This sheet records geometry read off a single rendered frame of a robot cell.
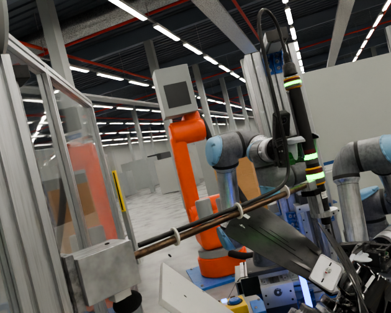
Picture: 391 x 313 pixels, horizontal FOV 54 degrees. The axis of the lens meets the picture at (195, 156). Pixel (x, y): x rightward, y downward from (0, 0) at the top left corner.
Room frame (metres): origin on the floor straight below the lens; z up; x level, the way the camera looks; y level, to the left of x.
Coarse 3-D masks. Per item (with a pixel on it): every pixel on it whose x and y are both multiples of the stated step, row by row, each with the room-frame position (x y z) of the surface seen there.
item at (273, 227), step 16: (256, 224) 0.99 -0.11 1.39; (272, 224) 1.01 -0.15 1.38; (288, 224) 1.04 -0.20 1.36; (240, 240) 0.92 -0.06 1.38; (256, 240) 0.94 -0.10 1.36; (272, 240) 0.96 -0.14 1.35; (288, 240) 0.97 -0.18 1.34; (304, 240) 0.99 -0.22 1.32; (272, 256) 0.92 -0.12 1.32; (288, 256) 0.93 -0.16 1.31; (304, 256) 0.94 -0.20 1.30; (304, 272) 0.91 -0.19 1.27
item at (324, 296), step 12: (360, 264) 0.89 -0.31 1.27; (348, 276) 0.90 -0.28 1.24; (360, 276) 0.88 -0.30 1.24; (348, 288) 0.88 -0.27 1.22; (372, 288) 0.85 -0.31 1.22; (384, 288) 0.85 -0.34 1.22; (324, 300) 0.90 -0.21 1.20; (336, 300) 0.90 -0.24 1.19; (348, 300) 0.88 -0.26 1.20; (372, 300) 0.85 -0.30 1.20; (384, 300) 0.85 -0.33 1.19; (336, 312) 0.86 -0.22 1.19; (348, 312) 0.85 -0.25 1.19; (372, 312) 0.85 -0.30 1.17; (384, 312) 0.86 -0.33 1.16
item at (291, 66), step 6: (288, 54) 0.99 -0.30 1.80; (288, 60) 0.99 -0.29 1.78; (282, 66) 1.00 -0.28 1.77; (288, 66) 0.99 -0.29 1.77; (294, 66) 0.99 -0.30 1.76; (288, 72) 0.99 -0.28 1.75; (294, 72) 0.98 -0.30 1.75; (318, 186) 0.98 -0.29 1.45; (324, 186) 0.99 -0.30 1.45; (324, 192) 0.99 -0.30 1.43; (324, 198) 0.98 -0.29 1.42; (324, 204) 0.99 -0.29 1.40; (324, 210) 0.99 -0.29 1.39; (324, 222) 0.99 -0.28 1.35; (330, 222) 0.99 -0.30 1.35
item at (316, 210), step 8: (312, 184) 0.96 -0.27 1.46; (304, 192) 0.98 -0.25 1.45; (312, 192) 0.96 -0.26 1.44; (320, 192) 0.97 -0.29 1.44; (312, 200) 0.98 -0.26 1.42; (320, 200) 0.97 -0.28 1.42; (312, 208) 0.98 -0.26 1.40; (320, 208) 0.97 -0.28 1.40; (336, 208) 0.99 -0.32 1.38; (312, 216) 0.99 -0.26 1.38; (320, 216) 0.97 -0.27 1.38; (328, 216) 0.97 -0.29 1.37
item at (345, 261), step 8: (320, 224) 0.69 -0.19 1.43; (328, 232) 0.71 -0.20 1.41; (328, 240) 0.66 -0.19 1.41; (336, 248) 0.66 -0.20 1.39; (344, 256) 0.70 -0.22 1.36; (344, 264) 0.64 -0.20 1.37; (352, 264) 0.79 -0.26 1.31; (352, 272) 0.68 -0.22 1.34; (352, 280) 0.61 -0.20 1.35; (360, 280) 0.80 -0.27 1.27; (360, 288) 0.72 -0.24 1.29; (360, 296) 0.60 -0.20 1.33; (360, 304) 0.73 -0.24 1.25; (368, 312) 0.59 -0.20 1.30
